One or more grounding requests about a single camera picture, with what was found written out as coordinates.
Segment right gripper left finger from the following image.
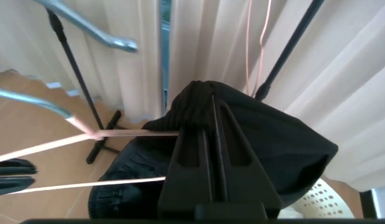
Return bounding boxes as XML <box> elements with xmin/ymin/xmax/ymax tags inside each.
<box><xmin>157</xmin><ymin>128</ymin><xmax>217</xmax><ymax>218</ymax></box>

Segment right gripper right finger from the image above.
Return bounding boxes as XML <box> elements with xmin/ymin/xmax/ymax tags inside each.
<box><xmin>211</xmin><ymin>95</ymin><xmax>283</xmax><ymax>218</ymax></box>

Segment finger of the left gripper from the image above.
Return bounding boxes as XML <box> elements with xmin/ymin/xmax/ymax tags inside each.
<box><xmin>0</xmin><ymin>157</ymin><xmax>38</xmax><ymax>176</ymax></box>
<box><xmin>0</xmin><ymin>175</ymin><xmax>36</xmax><ymax>198</ymax></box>

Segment black shorts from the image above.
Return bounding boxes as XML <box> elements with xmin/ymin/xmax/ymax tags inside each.
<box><xmin>88</xmin><ymin>80</ymin><xmax>339</xmax><ymax>220</ymax></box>

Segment pink clothes hanger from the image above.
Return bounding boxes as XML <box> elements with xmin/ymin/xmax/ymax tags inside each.
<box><xmin>245</xmin><ymin>0</ymin><xmax>273</xmax><ymax>98</ymax></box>
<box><xmin>0</xmin><ymin>0</ymin><xmax>181</xmax><ymax>196</ymax></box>

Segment white laundry basket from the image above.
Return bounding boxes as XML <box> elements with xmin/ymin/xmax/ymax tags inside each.
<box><xmin>278</xmin><ymin>177</ymin><xmax>355</xmax><ymax>218</ymax></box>

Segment black clothes rack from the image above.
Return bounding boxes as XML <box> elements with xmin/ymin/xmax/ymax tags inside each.
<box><xmin>45</xmin><ymin>0</ymin><xmax>326</xmax><ymax>165</ymax></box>

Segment beige curtain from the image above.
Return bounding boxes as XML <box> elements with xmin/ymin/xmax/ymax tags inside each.
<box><xmin>0</xmin><ymin>0</ymin><xmax>164</xmax><ymax>121</ymax></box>
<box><xmin>167</xmin><ymin>0</ymin><xmax>385</xmax><ymax>192</ymax></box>

